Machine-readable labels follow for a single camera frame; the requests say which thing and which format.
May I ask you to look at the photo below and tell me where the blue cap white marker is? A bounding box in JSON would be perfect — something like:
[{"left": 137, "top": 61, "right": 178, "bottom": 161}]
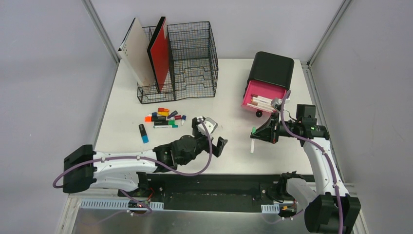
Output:
[{"left": 181, "top": 115, "right": 187, "bottom": 125}]

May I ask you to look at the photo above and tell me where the red A4 folder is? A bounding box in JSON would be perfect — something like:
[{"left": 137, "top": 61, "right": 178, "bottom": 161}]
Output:
[{"left": 147, "top": 16, "right": 169, "bottom": 93}]

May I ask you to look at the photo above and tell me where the white A4 folder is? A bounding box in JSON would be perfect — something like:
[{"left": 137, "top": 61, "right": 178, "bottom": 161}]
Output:
[{"left": 118, "top": 18, "right": 154, "bottom": 87}]

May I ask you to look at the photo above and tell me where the orange cap black marker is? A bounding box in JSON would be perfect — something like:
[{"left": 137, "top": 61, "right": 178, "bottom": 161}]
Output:
[{"left": 145, "top": 116, "right": 167, "bottom": 122}]

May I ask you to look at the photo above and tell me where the black pink drawer unit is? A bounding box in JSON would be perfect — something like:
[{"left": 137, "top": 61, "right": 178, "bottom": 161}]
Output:
[{"left": 241, "top": 51, "right": 295, "bottom": 117}]

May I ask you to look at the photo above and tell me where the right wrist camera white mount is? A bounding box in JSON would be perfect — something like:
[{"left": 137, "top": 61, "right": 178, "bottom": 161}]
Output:
[{"left": 270, "top": 98, "right": 283, "bottom": 113}]

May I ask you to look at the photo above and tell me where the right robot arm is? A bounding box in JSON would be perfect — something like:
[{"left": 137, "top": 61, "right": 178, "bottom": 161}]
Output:
[{"left": 249, "top": 102, "right": 361, "bottom": 234}]

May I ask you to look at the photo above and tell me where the black mounting base plate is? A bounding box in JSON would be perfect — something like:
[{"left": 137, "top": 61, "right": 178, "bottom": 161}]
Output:
[{"left": 127, "top": 173, "right": 297, "bottom": 213}]

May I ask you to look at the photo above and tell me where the yellow cap white marker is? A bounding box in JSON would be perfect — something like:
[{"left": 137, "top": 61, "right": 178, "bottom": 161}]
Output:
[{"left": 247, "top": 102, "right": 275, "bottom": 112}]

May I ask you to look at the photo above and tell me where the black wire mesh desk organizer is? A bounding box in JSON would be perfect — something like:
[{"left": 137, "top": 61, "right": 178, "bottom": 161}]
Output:
[{"left": 137, "top": 21, "right": 219, "bottom": 104}]

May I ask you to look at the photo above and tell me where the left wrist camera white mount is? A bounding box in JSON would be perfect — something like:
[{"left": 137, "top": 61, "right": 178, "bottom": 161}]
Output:
[{"left": 197, "top": 117, "right": 218, "bottom": 136}]

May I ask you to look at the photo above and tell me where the brown cap white marker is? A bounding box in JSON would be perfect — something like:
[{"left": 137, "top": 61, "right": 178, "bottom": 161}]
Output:
[{"left": 250, "top": 100, "right": 273, "bottom": 109}]

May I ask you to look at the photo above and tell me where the red brown cap marker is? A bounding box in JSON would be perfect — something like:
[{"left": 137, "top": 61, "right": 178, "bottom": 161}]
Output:
[{"left": 250, "top": 94, "right": 272, "bottom": 103}]

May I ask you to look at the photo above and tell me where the yellow highlighter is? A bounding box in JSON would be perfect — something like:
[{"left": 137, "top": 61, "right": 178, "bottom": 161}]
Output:
[{"left": 157, "top": 112, "right": 169, "bottom": 117}]

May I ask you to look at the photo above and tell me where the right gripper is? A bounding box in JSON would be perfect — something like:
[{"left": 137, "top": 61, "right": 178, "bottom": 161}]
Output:
[{"left": 250, "top": 112, "right": 300, "bottom": 144}]

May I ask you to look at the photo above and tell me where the green cap black marker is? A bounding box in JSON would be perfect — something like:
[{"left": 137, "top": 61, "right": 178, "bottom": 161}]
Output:
[{"left": 154, "top": 120, "right": 175, "bottom": 126}]

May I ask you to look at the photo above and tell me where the teal cap white marker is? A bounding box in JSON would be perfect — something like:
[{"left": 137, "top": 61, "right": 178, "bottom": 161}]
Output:
[{"left": 153, "top": 125, "right": 178, "bottom": 129}]

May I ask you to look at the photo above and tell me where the black blue marker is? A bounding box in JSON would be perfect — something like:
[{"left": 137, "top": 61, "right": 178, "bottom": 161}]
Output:
[{"left": 138, "top": 124, "right": 149, "bottom": 144}]

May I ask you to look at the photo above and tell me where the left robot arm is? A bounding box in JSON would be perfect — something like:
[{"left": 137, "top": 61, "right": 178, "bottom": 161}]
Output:
[{"left": 53, "top": 116, "right": 228, "bottom": 197}]

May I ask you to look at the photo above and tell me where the purple cap white marker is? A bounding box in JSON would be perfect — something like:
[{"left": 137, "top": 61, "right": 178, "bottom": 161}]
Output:
[{"left": 251, "top": 97, "right": 272, "bottom": 105}]

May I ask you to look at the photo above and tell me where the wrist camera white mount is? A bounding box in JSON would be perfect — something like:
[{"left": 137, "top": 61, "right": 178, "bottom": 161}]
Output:
[
  {"left": 197, "top": 117, "right": 218, "bottom": 136},
  {"left": 270, "top": 98, "right": 283, "bottom": 113}
]

